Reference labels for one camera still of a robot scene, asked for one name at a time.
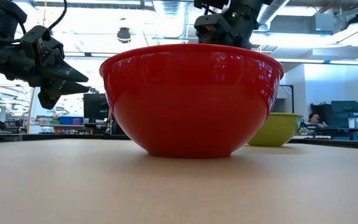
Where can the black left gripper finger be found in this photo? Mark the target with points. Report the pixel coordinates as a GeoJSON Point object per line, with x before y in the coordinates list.
{"type": "Point", "coordinates": [64, 74]}
{"type": "Point", "coordinates": [57, 91]}

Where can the large red bowl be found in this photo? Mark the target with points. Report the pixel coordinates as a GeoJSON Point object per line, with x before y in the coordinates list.
{"type": "Point", "coordinates": [191, 102]}

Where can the green bowl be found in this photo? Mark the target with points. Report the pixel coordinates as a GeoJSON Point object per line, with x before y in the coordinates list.
{"type": "Point", "coordinates": [278, 130]}

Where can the blue storage bin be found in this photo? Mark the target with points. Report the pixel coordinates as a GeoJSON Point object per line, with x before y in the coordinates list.
{"type": "Point", "coordinates": [68, 120]}

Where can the black computer monitor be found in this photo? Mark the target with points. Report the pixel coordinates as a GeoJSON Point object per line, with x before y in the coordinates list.
{"type": "Point", "coordinates": [95, 106]}

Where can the seated person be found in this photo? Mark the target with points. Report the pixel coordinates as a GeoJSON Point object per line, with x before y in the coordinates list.
{"type": "Point", "coordinates": [315, 119]}

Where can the dark blue equipment panel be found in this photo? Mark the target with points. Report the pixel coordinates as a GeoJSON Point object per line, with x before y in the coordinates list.
{"type": "Point", "coordinates": [345, 113]}

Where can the black table edge rail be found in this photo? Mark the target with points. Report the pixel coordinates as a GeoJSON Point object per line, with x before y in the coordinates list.
{"type": "Point", "coordinates": [42, 137]}

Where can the silver ceiling duct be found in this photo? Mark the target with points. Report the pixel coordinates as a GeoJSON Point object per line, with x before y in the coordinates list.
{"type": "Point", "coordinates": [270, 11]}

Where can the ceiling dome camera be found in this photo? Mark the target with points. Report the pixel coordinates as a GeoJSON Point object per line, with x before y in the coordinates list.
{"type": "Point", "coordinates": [124, 35]}

